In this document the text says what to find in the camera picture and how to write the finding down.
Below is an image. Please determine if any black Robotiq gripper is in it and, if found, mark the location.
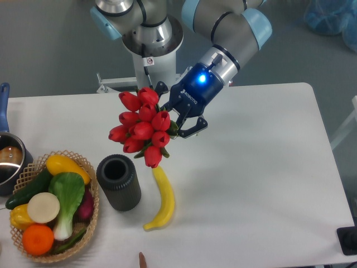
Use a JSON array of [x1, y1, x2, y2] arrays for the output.
[[155, 63, 223, 138]]

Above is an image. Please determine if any red tulip bouquet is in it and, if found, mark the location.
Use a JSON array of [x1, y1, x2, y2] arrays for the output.
[[108, 87, 178, 169]]

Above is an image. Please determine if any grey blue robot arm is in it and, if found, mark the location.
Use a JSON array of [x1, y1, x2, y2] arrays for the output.
[[90, 1, 272, 138]]

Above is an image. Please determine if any human fingertip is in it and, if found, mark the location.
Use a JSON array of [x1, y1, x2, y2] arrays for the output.
[[138, 252, 147, 268]]

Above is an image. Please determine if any dark grey ribbed vase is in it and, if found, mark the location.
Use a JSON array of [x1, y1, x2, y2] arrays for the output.
[[97, 154, 142, 212]]

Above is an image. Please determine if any yellow toy banana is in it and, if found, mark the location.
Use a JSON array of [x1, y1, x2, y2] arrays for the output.
[[143, 166, 175, 231]]

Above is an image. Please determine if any yellow toy squash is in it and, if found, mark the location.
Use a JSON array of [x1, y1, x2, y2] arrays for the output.
[[46, 155, 91, 185]]

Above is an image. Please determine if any green toy bok choy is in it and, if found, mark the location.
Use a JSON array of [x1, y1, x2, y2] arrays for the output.
[[49, 172, 85, 241]]

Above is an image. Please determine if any purple toy sweet potato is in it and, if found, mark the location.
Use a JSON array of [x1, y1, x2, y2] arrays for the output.
[[77, 188, 94, 221]]

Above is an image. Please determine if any woven wicker basket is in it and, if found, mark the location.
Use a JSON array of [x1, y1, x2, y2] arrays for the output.
[[10, 150, 99, 264]]

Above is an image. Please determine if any dark green toy cucumber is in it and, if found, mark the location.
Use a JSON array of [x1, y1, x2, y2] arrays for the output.
[[5, 168, 53, 210]]

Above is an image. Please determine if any green toy chili pepper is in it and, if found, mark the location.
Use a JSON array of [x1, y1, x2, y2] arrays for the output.
[[51, 228, 86, 255]]

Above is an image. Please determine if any blue plastic bag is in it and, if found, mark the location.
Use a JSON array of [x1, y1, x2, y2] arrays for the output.
[[303, 1, 356, 52]]

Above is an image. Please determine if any white round toy slice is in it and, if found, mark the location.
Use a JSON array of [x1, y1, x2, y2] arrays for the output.
[[27, 192, 60, 224]]

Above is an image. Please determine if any orange toy orange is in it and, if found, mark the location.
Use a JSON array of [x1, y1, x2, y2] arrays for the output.
[[22, 224, 54, 256]]

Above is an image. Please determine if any yellow toy bell pepper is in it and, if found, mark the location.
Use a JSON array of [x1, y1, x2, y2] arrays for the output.
[[10, 204, 36, 231]]

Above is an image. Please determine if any black device at edge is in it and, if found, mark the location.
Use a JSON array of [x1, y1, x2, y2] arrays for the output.
[[336, 226, 356, 256]]

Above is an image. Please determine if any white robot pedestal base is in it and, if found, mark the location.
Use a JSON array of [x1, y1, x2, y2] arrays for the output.
[[97, 15, 192, 93]]

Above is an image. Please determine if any black base cable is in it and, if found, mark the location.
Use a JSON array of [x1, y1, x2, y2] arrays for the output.
[[141, 43, 155, 92]]

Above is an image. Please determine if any white frame right edge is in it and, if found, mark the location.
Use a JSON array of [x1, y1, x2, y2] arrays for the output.
[[330, 96, 356, 150]]

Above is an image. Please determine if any blue saucepan with handle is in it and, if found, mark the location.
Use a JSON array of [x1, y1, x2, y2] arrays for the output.
[[1, 83, 33, 197]]

